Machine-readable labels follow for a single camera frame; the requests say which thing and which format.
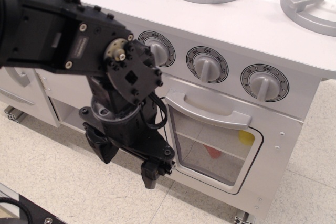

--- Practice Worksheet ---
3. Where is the grey left control knob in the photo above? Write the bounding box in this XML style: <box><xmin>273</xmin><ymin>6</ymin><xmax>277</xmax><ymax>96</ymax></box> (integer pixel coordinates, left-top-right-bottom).
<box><xmin>138</xmin><ymin>31</ymin><xmax>176</xmax><ymax>67</ymax></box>

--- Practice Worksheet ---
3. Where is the grey cabinet door handle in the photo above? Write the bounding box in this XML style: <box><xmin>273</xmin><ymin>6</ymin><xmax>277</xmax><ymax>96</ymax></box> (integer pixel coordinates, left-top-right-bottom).
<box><xmin>8</xmin><ymin>68</ymin><xmax>30</xmax><ymax>88</ymax></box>

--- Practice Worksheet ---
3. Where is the grey oven door handle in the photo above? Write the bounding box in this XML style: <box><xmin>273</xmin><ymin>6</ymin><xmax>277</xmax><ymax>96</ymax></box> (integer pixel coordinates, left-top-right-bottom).
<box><xmin>165</xmin><ymin>89</ymin><xmax>252</xmax><ymax>130</ymax></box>

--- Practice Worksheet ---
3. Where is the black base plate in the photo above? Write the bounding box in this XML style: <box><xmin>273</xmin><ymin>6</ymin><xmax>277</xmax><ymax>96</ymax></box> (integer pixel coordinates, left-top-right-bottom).
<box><xmin>0</xmin><ymin>196</ymin><xmax>66</xmax><ymax>224</ymax></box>

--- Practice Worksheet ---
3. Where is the grey right stove burner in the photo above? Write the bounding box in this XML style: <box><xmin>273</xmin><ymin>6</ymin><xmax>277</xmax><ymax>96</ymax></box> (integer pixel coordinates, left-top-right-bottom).
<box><xmin>280</xmin><ymin>0</ymin><xmax>335</xmax><ymax>37</ymax></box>

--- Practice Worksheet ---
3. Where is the grey right control knob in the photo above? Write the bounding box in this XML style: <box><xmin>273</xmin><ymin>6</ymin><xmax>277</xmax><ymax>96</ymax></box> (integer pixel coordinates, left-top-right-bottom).
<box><xmin>240</xmin><ymin>64</ymin><xmax>289</xmax><ymax>102</ymax></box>

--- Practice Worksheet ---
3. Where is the grey middle control knob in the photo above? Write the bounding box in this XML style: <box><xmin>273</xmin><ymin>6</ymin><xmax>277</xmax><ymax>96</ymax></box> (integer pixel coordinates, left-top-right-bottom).
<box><xmin>186</xmin><ymin>46</ymin><xmax>229</xmax><ymax>83</ymax></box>

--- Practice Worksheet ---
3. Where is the yellow toy in oven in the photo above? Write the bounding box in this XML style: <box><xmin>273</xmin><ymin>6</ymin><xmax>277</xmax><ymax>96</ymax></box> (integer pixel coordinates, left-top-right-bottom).
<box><xmin>238</xmin><ymin>130</ymin><xmax>255</xmax><ymax>146</ymax></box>

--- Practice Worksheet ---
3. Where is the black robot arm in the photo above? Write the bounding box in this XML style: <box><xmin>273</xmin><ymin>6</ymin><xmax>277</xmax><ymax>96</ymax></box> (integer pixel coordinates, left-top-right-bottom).
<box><xmin>1</xmin><ymin>0</ymin><xmax>175</xmax><ymax>189</ymax></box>

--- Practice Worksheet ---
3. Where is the white toy kitchen body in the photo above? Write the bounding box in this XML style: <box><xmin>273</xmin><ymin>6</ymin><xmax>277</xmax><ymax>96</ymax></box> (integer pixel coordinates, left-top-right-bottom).
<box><xmin>0</xmin><ymin>0</ymin><xmax>336</xmax><ymax>213</ymax></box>

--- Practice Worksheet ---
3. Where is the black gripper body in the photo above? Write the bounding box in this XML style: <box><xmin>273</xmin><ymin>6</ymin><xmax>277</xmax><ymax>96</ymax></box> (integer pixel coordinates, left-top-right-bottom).
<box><xmin>79</xmin><ymin>95</ymin><xmax>175</xmax><ymax>175</ymax></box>

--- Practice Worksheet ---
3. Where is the aluminium frame rail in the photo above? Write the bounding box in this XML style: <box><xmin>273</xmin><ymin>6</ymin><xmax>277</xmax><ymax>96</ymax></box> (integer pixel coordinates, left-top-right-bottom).
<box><xmin>4</xmin><ymin>106</ymin><xmax>27</xmax><ymax>123</ymax></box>

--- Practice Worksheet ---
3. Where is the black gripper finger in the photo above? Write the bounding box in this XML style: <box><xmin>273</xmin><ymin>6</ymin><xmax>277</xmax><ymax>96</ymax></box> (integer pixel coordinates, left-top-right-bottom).
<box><xmin>141</xmin><ymin>161</ymin><xmax>159</xmax><ymax>189</ymax></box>
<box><xmin>83</xmin><ymin>122</ymin><xmax>119</xmax><ymax>164</ymax></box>

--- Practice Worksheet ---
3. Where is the white left cabinet door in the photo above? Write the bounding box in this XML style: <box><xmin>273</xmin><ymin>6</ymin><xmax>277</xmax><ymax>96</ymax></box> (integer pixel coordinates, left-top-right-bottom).
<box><xmin>1</xmin><ymin>67</ymin><xmax>60</xmax><ymax>127</ymax></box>

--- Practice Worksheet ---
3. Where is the white toy oven door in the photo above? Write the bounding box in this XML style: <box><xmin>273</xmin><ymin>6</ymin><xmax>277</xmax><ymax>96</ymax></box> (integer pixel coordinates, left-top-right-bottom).
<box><xmin>156</xmin><ymin>75</ymin><xmax>302</xmax><ymax>218</ymax></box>

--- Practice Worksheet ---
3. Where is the red toy pepper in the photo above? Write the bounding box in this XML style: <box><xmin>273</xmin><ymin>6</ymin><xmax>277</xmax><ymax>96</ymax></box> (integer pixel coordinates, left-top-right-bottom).
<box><xmin>204</xmin><ymin>145</ymin><xmax>222</xmax><ymax>159</ymax></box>

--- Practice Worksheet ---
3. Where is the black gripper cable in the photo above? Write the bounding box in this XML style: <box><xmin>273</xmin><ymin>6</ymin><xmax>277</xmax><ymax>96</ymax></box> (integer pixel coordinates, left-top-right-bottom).
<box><xmin>140</xmin><ymin>93</ymin><xmax>170</xmax><ymax>151</ymax></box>

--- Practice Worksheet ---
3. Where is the grey control knob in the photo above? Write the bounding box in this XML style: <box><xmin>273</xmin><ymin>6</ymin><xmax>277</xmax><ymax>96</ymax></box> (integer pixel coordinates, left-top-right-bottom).
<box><xmin>186</xmin><ymin>46</ymin><xmax>229</xmax><ymax>83</ymax></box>
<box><xmin>138</xmin><ymin>31</ymin><xmax>176</xmax><ymax>67</ymax></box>
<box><xmin>240</xmin><ymin>64</ymin><xmax>289</xmax><ymax>102</ymax></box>

